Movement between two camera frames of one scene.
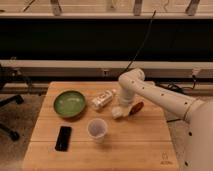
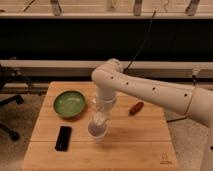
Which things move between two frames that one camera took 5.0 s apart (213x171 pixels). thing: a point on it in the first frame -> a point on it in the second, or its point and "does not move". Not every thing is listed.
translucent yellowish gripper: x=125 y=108 -> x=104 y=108
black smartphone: x=64 y=139 does not move
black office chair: x=11 y=77 does not move
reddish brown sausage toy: x=137 y=108 does not move
